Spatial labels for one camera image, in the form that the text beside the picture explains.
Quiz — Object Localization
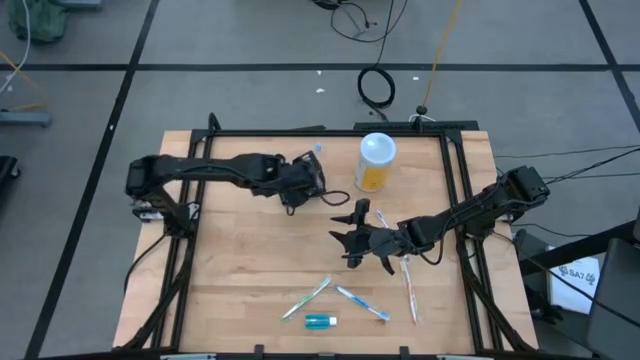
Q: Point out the black floor object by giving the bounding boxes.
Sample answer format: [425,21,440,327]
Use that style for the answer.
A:
[0,155,21,194]

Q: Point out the white printed box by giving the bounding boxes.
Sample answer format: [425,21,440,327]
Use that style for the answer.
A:
[546,244,601,316]

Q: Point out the green bag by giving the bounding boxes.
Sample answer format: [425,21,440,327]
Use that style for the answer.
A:
[7,0,71,44]

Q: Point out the thin black floor cable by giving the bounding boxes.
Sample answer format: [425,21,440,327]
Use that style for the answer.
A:
[492,144,640,161]

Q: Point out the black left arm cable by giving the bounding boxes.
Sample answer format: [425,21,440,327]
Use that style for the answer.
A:
[284,189,352,217]

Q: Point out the teal mouthwash bottle white cap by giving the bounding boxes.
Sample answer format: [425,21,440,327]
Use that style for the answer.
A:
[304,313,339,331]

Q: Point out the yellow hanging cable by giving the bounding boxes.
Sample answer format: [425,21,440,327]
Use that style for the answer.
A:
[421,0,464,109]

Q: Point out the black wire caddy basket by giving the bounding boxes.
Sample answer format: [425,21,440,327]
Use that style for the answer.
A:
[294,152,327,200]

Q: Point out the white floor cable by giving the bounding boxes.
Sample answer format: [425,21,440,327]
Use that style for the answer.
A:
[0,0,32,96]

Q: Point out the black metal bar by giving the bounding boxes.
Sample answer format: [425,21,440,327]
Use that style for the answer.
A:
[517,219,640,276]

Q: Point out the orange floor cable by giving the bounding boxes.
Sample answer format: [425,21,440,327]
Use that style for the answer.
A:
[0,49,51,112]

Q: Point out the green white toothbrush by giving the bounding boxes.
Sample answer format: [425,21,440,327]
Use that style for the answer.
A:
[280,277,333,322]

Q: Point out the white yellow wipes canister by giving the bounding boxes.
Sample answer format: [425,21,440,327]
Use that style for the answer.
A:
[353,131,398,193]

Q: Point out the coiled black cable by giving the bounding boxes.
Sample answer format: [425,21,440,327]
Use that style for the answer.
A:
[356,65,397,110]

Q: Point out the orange white toothbrush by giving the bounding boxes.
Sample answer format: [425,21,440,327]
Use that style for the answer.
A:
[399,255,421,327]

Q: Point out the black aluminium table frame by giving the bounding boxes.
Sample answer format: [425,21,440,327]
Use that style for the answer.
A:
[112,112,539,360]

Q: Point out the grey floor base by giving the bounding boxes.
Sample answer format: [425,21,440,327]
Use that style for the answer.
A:
[0,110,54,129]

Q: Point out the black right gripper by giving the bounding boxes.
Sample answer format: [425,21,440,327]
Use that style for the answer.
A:
[328,198,417,277]

